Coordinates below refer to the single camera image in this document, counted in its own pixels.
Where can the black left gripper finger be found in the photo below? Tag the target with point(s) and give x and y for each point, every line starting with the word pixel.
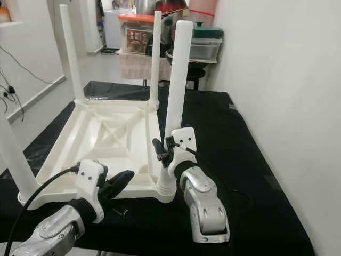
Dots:
pixel 120 182

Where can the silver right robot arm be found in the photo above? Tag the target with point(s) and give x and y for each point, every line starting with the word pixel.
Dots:
pixel 208 208

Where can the white plastic table top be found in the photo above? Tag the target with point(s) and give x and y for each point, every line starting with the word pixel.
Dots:
pixel 112 133

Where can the black tablecloth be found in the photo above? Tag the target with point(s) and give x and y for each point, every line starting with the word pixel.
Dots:
pixel 234 138

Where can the beige cloth covered table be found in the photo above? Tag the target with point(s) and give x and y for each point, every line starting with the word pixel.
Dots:
pixel 136 66

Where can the black wok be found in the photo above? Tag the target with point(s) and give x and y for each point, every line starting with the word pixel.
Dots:
pixel 197 66

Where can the black plastic bag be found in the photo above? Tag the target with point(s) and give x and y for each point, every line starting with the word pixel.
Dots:
pixel 168 42

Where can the black round floor object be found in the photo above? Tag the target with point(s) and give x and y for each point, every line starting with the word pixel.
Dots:
pixel 111 50

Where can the clear plastic container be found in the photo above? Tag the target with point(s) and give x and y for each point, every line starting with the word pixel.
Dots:
pixel 206 48

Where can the orange lid storage box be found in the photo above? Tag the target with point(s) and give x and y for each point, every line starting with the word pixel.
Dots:
pixel 136 37

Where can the white appliance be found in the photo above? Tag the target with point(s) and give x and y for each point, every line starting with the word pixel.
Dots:
pixel 116 29

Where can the green pot lid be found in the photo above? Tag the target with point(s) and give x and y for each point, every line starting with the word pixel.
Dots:
pixel 208 29

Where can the steel cooking pot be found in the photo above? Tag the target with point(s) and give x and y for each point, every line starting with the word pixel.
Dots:
pixel 145 6

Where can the pink translucent container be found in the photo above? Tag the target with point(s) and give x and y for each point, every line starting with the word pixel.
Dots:
pixel 203 9

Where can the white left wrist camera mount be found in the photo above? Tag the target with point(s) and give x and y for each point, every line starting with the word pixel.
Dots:
pixel 90 178

